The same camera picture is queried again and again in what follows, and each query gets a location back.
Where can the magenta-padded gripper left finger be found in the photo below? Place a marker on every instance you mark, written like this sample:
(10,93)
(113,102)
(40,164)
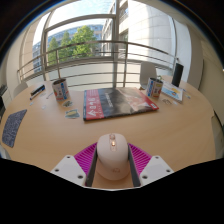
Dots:
(68,168)

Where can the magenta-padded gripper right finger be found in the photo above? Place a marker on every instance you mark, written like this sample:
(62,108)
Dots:
(156,168)

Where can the large green tree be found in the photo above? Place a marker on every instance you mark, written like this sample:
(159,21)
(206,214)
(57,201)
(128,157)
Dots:
(84,40)

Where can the blue and white marker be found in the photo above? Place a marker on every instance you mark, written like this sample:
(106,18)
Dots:
(35,96)

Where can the black upright box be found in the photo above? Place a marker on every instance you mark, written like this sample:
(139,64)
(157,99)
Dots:
(177,75)

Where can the small green tree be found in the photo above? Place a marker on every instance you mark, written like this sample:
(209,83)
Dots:
(56,50)

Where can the blue and yellow sticker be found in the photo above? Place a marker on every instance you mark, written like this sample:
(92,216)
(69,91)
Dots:
(72,114)

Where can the red and black magazine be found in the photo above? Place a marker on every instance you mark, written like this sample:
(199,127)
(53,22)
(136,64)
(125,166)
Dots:
(116,102)

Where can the metal balcony railing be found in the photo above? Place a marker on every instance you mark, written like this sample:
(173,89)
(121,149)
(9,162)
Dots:
(100,43)

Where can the white chair with wooden legs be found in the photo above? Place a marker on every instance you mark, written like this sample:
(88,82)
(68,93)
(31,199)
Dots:
(147,72)

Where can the small grey sticker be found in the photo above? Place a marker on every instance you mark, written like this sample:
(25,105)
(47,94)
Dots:
(67,103)

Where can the dark blue patterned mouse pad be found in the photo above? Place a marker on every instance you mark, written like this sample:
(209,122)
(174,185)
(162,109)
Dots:
(13,128)

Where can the white printed card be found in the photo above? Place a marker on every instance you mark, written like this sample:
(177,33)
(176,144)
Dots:
(172,92)

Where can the white computer mouse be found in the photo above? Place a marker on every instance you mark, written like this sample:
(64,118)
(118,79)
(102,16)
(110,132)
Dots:
(112,160)

